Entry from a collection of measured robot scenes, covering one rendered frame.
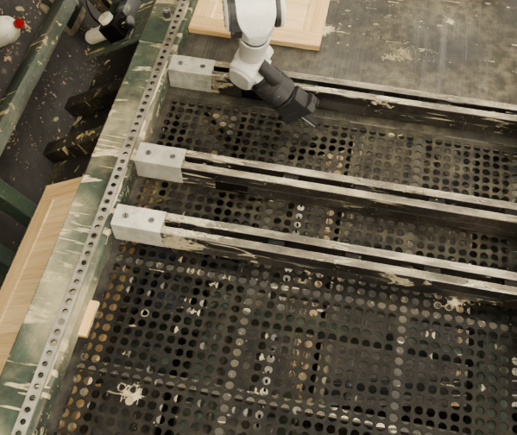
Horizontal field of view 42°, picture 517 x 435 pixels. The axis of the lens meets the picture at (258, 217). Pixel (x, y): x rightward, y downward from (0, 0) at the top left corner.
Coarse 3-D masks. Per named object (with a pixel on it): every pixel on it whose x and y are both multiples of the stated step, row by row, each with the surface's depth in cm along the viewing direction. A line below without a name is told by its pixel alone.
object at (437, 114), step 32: (192, 64) 192; (224, 64) 192; (256, 96) 193; (320, 96) 188; (352, 96) 185; (384, 96) 185; (416, 96) 186; (448, 96) 185; (448, 128) 188; (480, 128) 186; (512, 128) 183
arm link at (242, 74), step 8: (240, 56) 161; (232, 64) 163; (240, 64) 162; (248, 64) 161; (256, 64) 161; (232, 72) 165; (240, 72) 163; (248, 72) 162; (256, 72) 164; (232, 80) 171; (240, 80) 167; (248, 80) 164; (248, 88) 170
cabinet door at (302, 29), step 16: (208, 0) 214; (288, 0) 214; (304, 0) 214; (320, 0) 214; (192, 16) 210; (208, 16) 210; (288, 16) 210; (304, 16) 210; (320, 16) 210; (192, 32) 208; (208, 32) 207; (224, 32) 206; (288, 32) 206; (304, 32) 206; (320, 32) 206
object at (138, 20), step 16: (112, 0) 211; (128, 0) 209; (144, 0) 214; (112, 16) 202; (128, 16) 200; (144, 16) 207; (96, 32) 206; (112, 32) 202; (96, 48) 214; (112, 48) 207
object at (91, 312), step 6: (90, 300) 159; (90, 306) 158; (96, 306) 158; (90, 312) 158; (96, 312) 159; (84, 318) 157; (90, 318) 157; (84, 324) 156; (90, 324) 156; (84, 330) 155; (90, 330) 157; (84, 336) 155
